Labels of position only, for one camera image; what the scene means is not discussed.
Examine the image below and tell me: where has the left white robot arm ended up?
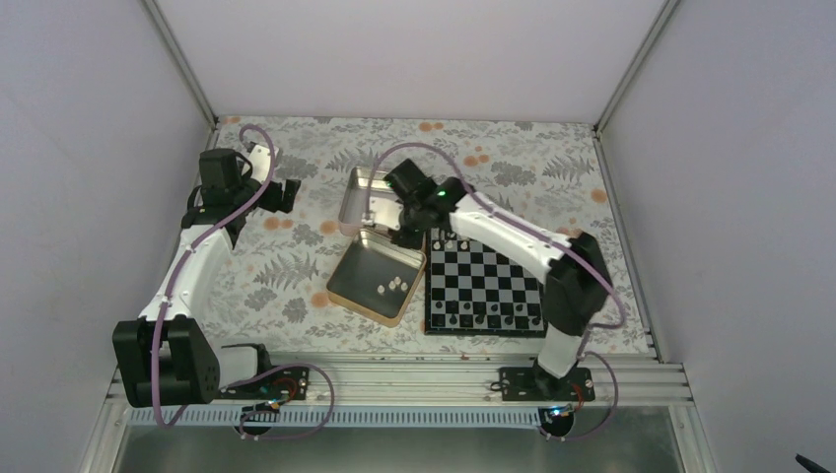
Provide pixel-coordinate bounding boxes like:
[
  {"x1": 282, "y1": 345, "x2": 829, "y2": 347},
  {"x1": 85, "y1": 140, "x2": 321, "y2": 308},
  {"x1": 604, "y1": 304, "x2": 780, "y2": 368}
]
[{"x1": 112, "y1": 143, "x2": 301, "y2": 408}]

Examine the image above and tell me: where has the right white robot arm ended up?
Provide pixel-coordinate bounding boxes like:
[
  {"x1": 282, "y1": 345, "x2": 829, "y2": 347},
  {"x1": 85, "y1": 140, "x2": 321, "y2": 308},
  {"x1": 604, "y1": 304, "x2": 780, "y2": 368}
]
[{"x1": 383, "y1": 160, "x2": 613, "y2": 401}]

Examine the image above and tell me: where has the gold tin box with pieces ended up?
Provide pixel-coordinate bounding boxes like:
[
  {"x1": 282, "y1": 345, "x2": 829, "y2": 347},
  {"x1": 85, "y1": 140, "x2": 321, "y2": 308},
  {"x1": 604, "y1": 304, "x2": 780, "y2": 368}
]
[{"x1": 326, "y1": 230, "x2": 427, "y2": 328}]

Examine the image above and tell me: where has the black white chess board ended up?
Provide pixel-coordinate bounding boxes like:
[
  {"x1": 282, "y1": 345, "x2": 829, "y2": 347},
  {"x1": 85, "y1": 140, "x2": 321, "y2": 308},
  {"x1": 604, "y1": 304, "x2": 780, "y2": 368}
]
[{"x1": 424, "y1": 230, "x2": 546, "y2": 338}]

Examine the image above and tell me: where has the floral patterned table mat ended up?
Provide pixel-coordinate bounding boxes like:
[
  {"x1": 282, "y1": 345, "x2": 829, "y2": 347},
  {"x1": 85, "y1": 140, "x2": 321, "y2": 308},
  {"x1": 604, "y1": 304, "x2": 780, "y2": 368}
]
[{"x1": 200, "y1": 116, "x2": 652, "y2": 357}]

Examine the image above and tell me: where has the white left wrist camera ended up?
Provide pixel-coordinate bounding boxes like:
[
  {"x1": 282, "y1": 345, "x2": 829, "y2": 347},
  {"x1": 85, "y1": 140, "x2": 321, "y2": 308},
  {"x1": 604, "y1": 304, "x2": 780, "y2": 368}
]
[{"x1": 246, "y1": 143, "x2": 275, "y2": 185}]

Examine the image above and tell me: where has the left aluminium corner post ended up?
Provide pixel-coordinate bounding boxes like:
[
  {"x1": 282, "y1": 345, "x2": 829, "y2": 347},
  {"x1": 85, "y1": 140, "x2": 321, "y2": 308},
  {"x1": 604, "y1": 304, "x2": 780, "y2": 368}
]
[{"x1": 141, "y1": 0, "x2": 218, "y2": 129}]

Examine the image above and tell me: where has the aluminium corner post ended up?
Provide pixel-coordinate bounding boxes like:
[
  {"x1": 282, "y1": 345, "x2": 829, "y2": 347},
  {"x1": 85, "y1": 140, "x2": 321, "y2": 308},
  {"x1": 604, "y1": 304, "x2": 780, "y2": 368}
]
[
  {"x1": 594, "y1": 0, "x2": 681, "y2": 138},
  {"x1": 141, "y1": 0, "x2": 218, "y2": 129}
]

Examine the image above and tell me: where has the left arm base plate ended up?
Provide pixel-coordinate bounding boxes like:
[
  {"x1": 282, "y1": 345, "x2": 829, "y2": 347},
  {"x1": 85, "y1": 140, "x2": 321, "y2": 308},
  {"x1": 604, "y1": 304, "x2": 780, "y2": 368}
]
[{"x1": 218, "y1": 367, "x2": 310, "y2": 402}]

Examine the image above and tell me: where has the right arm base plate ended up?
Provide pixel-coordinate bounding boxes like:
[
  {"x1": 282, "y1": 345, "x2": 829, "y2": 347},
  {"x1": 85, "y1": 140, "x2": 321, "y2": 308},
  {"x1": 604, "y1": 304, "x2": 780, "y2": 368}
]
[{"x1": 489, "y1": 366, "x2": 596, "y2": 403}]

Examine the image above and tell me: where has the aluminium front rail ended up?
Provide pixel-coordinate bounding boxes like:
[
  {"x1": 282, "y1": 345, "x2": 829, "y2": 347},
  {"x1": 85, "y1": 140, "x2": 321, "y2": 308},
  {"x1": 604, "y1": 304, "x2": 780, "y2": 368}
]
[{"x1": 104, "y1": 363, "x2": 695, "y2": 409}]

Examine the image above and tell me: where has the right aluminium corner post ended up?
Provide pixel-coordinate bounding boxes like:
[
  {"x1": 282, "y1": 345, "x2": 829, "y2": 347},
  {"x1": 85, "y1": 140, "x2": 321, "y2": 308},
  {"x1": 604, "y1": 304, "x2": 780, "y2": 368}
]
[{"x1": 594, "y1": 0, "x2": 681, "y2": 138}]

